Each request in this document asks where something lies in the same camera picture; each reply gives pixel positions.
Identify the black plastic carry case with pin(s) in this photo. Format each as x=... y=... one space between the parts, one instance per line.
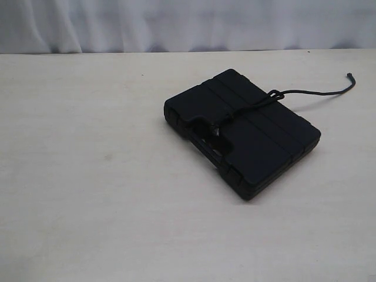
x=250 y=142

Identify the white backdrop curtain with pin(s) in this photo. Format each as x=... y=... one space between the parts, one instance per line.
x=184 y=26

